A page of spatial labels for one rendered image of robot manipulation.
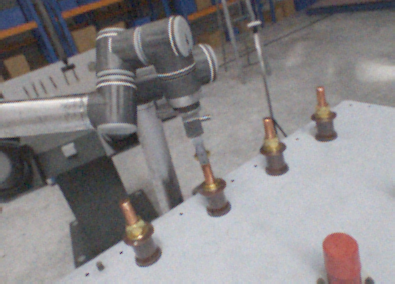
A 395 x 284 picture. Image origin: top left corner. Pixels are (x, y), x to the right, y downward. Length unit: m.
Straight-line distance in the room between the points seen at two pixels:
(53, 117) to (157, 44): 0.34
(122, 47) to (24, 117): 0.32
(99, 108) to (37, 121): 0.18
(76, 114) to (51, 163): 1.60
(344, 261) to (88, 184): 2.61
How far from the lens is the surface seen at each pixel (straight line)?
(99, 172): 3.11
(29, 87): 5.63
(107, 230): 3.40
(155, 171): 1.32
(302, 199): 1.12
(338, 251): 0.78
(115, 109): 0.89
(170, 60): 0.88
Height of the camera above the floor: 2.06
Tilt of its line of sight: 24 degrees down
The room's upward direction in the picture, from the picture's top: 18 degrees counter-clockwise
